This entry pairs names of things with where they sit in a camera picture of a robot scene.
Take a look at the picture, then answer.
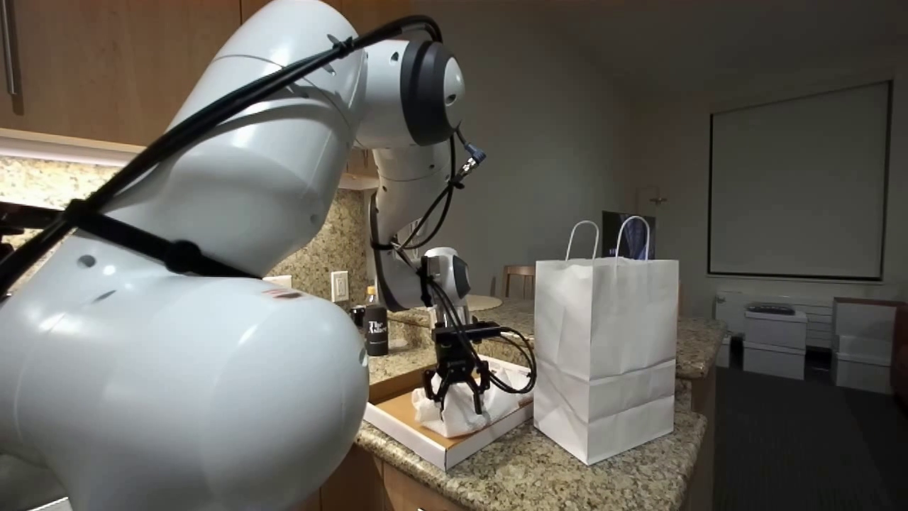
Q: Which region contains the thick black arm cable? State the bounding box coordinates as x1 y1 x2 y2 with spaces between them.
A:
0 11 448 292

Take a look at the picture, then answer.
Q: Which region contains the white stacked storage box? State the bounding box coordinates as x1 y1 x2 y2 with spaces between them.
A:
741 300 808 383
831 295 899 397

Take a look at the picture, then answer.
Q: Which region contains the metal cabinet handle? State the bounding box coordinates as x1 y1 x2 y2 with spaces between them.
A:
0 0 22 120

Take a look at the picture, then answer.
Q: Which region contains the flat cardboard box tray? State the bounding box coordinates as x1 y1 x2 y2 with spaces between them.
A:
364 354 536 473

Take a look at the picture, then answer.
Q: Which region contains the wooden chair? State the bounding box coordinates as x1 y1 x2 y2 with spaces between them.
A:
490 260 539 306

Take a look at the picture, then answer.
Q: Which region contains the white paper bag with handles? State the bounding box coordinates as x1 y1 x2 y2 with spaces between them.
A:
531 216 683 469

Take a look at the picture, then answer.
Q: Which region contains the white wall outlet plate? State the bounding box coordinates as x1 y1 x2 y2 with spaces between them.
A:
327 266 351 306

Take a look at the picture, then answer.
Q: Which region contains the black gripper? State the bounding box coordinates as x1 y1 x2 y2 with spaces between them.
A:
422 320 502 417

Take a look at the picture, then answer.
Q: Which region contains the dark bottle with label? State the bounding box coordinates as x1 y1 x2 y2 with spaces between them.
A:
361 299 392 358

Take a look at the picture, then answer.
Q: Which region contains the wooden upper cabinet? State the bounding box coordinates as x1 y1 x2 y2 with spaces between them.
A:
0 0 287 150

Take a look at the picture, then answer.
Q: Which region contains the white wall projection board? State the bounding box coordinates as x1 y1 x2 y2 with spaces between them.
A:
703 80 898 285

